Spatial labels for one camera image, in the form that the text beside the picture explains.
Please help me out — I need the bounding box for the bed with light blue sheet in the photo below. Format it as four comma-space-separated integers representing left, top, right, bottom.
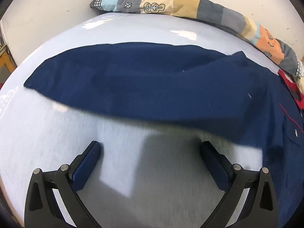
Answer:
0, 13, 304, 228

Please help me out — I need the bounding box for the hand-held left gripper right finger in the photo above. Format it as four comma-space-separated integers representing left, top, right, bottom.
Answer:
199, 141, 279, 228

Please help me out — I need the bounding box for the navy blue work jacket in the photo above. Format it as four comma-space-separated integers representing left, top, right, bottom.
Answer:
24, 42, 304, 228

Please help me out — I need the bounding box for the yellow wooden furniture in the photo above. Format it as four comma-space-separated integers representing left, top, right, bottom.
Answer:
0, 34, 16, 81

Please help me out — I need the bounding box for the long patchwork bolster pillow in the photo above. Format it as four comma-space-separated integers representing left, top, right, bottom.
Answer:
90, 0, 304, 79

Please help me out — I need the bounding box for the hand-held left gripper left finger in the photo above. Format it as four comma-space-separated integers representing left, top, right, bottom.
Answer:
24, 141, 102, 228

